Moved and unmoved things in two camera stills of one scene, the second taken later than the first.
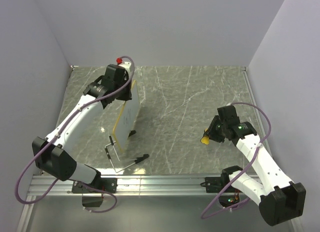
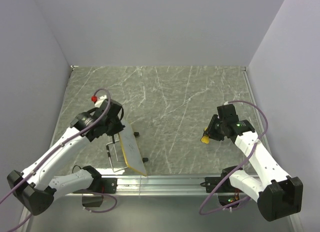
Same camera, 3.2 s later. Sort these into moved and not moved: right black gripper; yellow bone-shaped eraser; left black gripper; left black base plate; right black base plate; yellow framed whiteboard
Moved: yellow framed whiteboard; left black gripper
Not moved: right black base plate; left black base plate; yellow bone-shaped eraser; right black gripper
